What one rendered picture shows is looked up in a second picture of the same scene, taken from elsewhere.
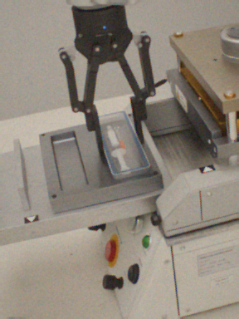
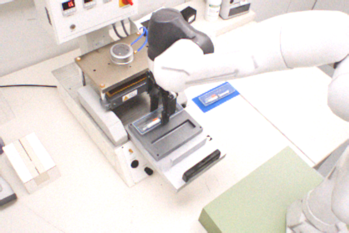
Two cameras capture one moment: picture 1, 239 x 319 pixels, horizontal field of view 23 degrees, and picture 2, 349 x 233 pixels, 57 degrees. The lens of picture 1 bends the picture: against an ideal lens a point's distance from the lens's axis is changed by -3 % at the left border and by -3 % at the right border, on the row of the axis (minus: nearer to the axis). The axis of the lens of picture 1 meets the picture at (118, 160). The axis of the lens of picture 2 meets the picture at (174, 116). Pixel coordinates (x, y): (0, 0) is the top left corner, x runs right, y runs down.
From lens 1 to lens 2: 1.38 m
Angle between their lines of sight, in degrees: 85
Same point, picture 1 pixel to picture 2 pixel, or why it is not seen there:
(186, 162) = (138, 112)
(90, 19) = not seen: hidden behind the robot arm
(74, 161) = (169, 136)
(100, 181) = (184, 115)
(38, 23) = not seen: outside the picture
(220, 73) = (144, 62)
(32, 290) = (190, 189)
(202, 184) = not seen: hidden behind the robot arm
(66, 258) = (164, 185)
